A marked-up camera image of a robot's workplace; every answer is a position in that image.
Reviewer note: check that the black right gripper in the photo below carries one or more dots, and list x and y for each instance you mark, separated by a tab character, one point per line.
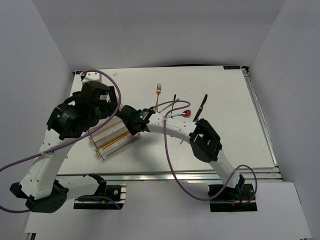
132	130

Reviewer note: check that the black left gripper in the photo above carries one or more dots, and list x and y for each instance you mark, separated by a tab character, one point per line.
110	105

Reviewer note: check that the black spoon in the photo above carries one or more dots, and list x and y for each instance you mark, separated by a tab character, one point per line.
173	103

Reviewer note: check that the iridescent rainbow spoon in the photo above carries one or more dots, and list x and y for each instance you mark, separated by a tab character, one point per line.
187	113

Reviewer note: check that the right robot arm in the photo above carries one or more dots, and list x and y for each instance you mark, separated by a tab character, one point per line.
203	139

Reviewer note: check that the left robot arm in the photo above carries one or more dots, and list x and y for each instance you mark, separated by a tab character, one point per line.
81	114

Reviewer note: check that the clear four-compartment organizer tray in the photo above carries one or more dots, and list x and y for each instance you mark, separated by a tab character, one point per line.
111	138

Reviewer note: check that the gold ornate fork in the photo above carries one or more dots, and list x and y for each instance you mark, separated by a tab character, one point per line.
158	92

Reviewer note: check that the iridescent rainbow fork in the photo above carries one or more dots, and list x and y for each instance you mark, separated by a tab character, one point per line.
168	106

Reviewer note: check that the black table knife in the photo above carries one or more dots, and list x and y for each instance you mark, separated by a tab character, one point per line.
196	117

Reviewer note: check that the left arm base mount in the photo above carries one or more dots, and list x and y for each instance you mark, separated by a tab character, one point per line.
111	197

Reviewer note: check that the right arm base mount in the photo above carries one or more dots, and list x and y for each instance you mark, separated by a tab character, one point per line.
229	202

